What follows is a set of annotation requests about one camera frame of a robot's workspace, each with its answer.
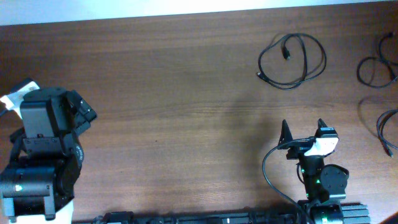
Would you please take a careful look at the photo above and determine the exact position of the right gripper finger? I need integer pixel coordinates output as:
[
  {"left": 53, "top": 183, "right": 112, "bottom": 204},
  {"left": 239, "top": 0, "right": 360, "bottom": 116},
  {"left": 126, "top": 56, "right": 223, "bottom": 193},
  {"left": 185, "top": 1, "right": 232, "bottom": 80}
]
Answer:
[
  {"left": 315, "top": 118, "right": 326, "bottom": 137},
  {"left": 277, "top": 119, "right": 293, "bottom": 150}
]

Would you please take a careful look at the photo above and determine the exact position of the black usb cable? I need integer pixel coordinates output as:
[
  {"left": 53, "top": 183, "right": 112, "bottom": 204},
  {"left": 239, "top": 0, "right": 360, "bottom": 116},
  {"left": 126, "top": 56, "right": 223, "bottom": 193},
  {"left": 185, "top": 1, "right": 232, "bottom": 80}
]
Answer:
[
  {"left": 356, "top": 30, "right": 398, "bottom": 89},
  {"left": 256, "top": 32, "right": 328, "bottom": 91},
  {"left": 376, "top": 108, "right": 398, "bottom": 158}
]

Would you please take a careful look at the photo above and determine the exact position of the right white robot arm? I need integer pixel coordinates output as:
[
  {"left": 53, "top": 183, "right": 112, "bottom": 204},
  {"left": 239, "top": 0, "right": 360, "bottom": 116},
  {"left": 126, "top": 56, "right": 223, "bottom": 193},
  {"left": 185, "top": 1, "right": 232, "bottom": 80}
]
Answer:
[{"left": 277, "top": 119, "right": 349, "bottom": 223}]

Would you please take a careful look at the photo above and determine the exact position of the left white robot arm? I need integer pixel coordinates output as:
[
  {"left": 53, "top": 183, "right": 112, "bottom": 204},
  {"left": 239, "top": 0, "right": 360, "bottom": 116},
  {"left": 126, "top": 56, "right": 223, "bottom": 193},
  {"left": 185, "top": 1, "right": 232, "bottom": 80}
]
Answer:
[{"left": 1, "top": 87, "right": 97, "bottom": 223}]

